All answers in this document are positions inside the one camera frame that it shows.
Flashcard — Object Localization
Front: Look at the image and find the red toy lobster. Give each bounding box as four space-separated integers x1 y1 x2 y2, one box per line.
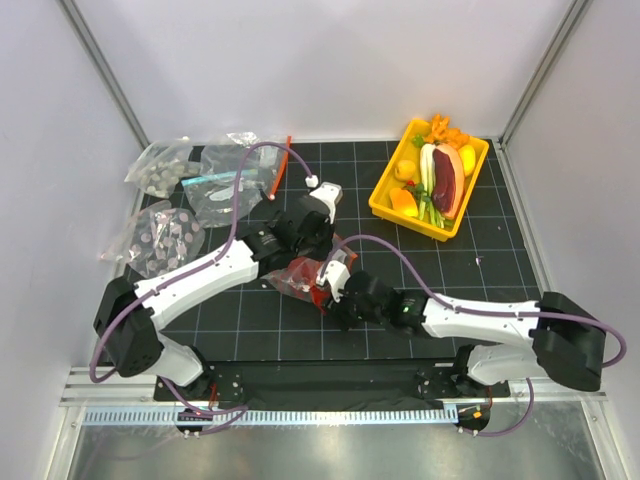
281 258 331 313

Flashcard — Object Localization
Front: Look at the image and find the clear bag orange zipper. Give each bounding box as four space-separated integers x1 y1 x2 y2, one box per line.
268 148 290 201
261 246 358 314

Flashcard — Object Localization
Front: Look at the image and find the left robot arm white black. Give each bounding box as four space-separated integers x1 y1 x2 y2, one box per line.
94 184 341 400

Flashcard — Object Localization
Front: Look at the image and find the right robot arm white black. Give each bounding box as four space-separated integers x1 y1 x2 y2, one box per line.
317 269 606 396

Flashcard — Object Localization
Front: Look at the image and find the clear bag blue zipper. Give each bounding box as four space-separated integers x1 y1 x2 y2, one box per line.
181 132 278 228

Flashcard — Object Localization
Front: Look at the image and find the bag of pink discs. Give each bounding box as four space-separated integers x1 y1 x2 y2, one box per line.
100 200 205 279

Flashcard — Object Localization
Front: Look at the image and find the bag of white pieces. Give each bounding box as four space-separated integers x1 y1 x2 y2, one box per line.
124 137 201 199

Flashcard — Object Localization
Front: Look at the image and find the yellow plastic tray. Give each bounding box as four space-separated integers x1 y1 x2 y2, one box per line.
368 114 489 242

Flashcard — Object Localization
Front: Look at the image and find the black grid mat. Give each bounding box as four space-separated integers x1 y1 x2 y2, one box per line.
165 140 541 361

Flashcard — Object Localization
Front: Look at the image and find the toy meat slab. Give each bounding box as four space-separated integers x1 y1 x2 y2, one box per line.
431 143 465 219

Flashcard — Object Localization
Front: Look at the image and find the toy green onion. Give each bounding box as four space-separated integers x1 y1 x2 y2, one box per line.
416 143 445 228

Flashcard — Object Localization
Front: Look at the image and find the yellow toy lemon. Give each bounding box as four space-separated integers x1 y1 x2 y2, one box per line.
458 144 477 177

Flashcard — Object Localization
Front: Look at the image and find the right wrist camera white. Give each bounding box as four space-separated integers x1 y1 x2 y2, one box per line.
315 260 351 303

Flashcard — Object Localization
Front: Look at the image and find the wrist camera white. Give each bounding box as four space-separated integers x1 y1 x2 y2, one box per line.
310 182 343 224
315 260 351 303

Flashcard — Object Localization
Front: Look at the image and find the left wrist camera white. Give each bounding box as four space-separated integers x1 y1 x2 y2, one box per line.
310 182 343 224

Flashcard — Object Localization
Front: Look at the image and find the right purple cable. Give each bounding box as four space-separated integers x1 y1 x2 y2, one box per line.
319 234 628 439

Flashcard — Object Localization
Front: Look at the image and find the purple cable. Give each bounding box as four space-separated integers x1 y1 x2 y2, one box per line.
88 143 321 441
319 234 628 439

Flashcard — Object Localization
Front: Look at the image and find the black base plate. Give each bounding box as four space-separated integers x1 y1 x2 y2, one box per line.
184 359 510 412

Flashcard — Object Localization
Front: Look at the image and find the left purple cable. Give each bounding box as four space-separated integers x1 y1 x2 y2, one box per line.
88 143 321 441

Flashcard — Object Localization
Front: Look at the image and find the slotted cable duct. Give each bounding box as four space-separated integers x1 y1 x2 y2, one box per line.
82 405 458 427

